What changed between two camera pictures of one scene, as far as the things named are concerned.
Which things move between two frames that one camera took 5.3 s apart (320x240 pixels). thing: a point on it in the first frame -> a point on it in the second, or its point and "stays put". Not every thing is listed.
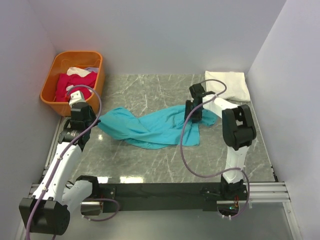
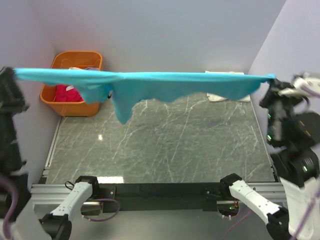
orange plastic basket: (63, 61) stays put
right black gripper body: (196, 114) -> (276, 104)
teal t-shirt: (163, 127) -> (128, 89)
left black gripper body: (91, 121) -> (9, 103)
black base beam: (164, 196) stays put
